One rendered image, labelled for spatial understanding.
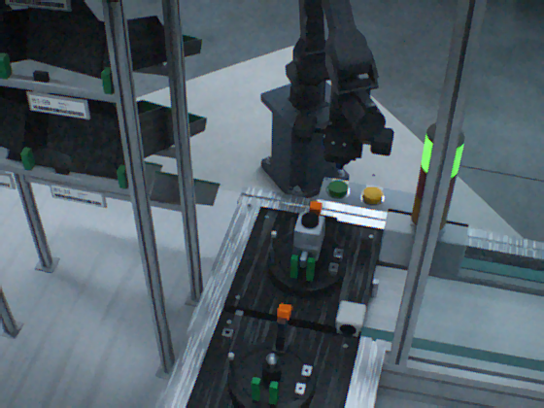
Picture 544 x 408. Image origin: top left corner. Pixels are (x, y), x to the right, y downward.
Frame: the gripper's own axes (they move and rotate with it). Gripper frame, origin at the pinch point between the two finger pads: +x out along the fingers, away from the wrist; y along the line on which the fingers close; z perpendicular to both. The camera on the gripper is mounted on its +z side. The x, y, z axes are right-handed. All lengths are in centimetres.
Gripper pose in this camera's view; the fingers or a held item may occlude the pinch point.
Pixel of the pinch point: (341, 154)
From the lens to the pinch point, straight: 149.0
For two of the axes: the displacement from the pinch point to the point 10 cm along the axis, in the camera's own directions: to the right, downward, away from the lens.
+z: -2.2, 6.8, -6.9
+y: 9.8, 1.6, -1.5
